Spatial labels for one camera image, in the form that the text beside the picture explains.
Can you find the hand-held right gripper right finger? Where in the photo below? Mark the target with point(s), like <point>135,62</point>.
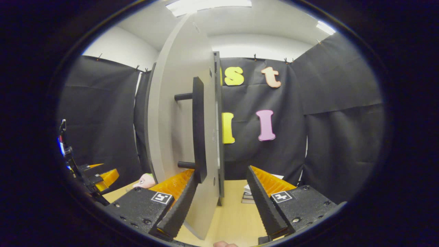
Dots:
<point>265,206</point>

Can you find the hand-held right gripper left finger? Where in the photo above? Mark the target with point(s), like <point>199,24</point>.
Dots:
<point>180,209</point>

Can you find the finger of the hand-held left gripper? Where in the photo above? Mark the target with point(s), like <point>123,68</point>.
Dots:
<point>91,167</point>
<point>108,178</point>

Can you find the grey cabinet door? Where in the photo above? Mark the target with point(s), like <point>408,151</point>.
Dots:
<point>171,130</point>

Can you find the pale cover book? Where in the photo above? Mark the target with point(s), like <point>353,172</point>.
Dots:
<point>247,201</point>

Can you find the dark cover book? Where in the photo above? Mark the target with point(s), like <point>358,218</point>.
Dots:
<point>247,196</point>

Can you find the white photo cover book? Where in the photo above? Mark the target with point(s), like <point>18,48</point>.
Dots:
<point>247,188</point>

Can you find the pink plush toy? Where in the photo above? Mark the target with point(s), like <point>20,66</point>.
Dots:
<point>145,181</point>

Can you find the black backdrop cloth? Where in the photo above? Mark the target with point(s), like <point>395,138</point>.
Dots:
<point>336,137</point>

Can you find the small ceiling light panel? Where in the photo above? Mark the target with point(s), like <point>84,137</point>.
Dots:
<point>325,28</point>

